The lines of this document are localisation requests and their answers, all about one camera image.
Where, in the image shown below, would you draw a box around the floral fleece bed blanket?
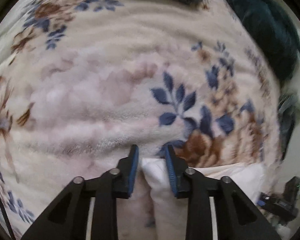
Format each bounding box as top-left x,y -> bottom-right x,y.
0,0 -> 281,239

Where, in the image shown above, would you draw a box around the black electronic device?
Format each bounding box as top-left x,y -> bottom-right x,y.
257,176 -> 300,225

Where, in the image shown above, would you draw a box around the black cable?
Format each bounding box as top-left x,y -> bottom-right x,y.
0,178 -> 17,240

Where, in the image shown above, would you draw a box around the dark teal plush blanket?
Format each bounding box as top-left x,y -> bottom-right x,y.
177,0 -> 300,81

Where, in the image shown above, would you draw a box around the white pants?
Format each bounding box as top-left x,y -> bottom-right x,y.
141,158 -> 265,240

